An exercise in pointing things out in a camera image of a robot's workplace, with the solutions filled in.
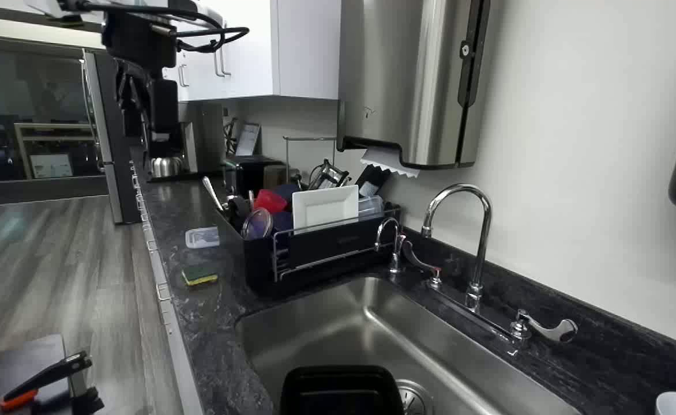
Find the chrome gooseneck faucet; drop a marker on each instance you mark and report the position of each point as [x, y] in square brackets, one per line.
[484, 245]

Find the stainless steel sink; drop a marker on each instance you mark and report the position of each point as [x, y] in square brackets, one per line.
[315, 338]

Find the black robot stand platform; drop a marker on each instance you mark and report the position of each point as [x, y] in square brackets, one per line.
[14, 370]

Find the small chrome spout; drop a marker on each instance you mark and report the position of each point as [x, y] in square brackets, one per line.
[392, 245]

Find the black dish rack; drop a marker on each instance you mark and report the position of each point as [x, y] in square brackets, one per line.
[329, 255]

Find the white upper cabinet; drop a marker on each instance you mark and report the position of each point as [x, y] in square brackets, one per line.
[298, 46]

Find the small framed picture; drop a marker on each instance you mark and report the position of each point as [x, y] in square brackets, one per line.
[248, 139]

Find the clear bluish glass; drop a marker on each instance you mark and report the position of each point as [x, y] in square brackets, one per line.
[257, 224]

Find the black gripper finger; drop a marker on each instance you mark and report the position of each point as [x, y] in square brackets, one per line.
[131, 99]
[165, 115]

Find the stainless paper towel dispenser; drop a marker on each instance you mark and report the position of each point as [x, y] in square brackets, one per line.
[414, 77]

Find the black countertop appliance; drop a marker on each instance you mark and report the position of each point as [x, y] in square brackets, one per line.
[257, 174]

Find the white plastic container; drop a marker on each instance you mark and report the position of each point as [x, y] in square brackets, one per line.
[326, 205]

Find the steel coffee machine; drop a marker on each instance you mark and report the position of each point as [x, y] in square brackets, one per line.
[189, 152]

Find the green yellow sponge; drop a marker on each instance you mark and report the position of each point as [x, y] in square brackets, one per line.
[199, 275]

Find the steel coffee carafe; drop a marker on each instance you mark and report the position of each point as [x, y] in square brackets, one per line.
[165, 166]

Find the white paper towel sheet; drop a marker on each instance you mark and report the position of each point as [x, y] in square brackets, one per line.
[390, 165]

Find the wooden shelf unit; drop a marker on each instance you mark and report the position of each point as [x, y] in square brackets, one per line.
[52, 165]

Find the steel sink drain strainer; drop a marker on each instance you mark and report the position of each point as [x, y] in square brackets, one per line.
[414, 399]

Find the clear plastic container lid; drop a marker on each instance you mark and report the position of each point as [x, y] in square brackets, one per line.
[202, 235]

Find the red cup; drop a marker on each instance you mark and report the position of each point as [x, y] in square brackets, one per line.
[271, 201]

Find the dark door frame post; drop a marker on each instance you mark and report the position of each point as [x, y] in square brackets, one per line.
[118, 184]

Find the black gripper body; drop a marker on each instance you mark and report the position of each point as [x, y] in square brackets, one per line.
[136, 37]

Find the clear bluish plastic cup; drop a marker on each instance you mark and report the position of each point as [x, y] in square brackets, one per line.
[369, 205]

